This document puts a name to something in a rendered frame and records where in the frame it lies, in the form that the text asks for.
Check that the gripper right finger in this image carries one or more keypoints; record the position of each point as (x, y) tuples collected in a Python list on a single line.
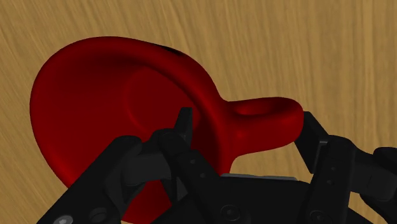
[(336, 164)]

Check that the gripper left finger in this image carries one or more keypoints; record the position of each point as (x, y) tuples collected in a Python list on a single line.
[(130, 173)]

